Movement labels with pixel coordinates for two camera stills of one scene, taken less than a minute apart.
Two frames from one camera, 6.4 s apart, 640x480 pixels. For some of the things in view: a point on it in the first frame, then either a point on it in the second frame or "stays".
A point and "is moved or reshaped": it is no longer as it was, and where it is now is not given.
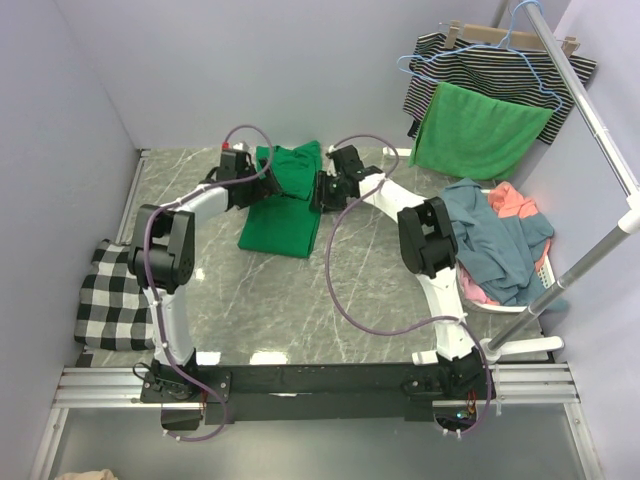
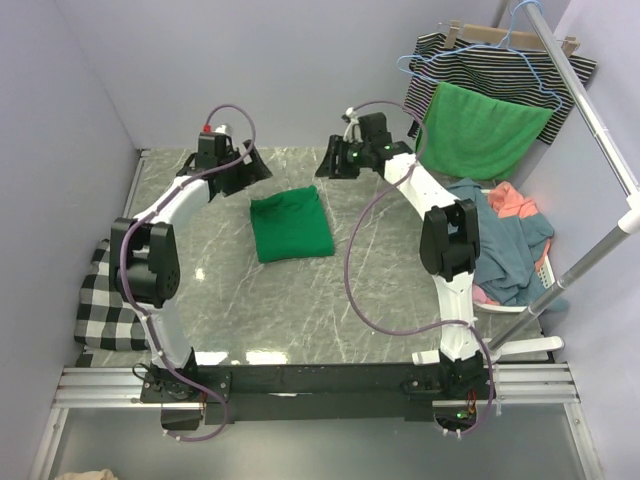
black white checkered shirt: (114, 311) stays
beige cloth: (105, 474) stays
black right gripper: (320, 193) → (335, 148)
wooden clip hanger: (494, 36) stays
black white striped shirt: (539, 78) stays
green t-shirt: (286, 222) is moved or reshaped
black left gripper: (265, 188) → (253, 172)
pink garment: (473, 291) stays
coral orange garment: (507, 202) stays
